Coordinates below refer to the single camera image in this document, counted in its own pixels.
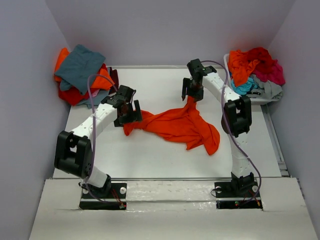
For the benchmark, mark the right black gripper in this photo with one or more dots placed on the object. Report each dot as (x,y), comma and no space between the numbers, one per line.
(198,95)

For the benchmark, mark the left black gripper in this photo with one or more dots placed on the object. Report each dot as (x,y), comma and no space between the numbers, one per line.
(121,122)

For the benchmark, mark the orange t shirt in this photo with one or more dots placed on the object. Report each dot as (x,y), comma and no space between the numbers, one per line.
(179,125)
(99,82)

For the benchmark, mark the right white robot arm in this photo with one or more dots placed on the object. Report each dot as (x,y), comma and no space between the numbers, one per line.
(236,122)

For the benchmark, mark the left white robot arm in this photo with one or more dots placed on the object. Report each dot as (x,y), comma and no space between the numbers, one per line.
(75,149)

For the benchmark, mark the grey-blue bottom t shirt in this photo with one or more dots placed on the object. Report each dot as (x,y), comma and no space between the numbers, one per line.
(96,101)

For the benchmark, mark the pink folded t shirt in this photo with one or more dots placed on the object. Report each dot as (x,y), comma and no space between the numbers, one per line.
(95,93)

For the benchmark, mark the dark maroon t shirt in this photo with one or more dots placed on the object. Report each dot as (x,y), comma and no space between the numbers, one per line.
(114,76)

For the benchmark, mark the orange folded t shirt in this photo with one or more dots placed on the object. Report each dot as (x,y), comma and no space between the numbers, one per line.
(99,82)

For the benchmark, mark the cyan crumpled t shirt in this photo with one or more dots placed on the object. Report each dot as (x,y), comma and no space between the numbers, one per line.
(245,88)

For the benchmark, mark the red folded t shirt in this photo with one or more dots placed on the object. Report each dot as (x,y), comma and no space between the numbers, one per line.
(72,96)

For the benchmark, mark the white laundry basket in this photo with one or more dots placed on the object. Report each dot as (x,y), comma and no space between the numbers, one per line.
(254,100)

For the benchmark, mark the teal folded t shirt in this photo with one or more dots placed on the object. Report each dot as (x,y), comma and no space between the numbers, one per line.
(76,68)

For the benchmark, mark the grey crumpled t shirt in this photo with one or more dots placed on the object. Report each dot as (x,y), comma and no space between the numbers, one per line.
(270,90)

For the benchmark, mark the red crumpled t shirt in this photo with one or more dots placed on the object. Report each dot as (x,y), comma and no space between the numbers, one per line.
(265,60)

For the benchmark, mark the magenta crumpled t shirt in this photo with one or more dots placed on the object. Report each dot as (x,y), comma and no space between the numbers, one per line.
(276,76)

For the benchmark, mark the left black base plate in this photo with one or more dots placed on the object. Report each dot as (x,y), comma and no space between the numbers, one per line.
(113,200)

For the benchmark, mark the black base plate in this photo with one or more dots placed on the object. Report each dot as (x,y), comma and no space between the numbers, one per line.
(227,199)
(113,200)

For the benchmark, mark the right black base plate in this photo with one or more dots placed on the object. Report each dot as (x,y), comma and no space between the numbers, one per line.
(227,199)

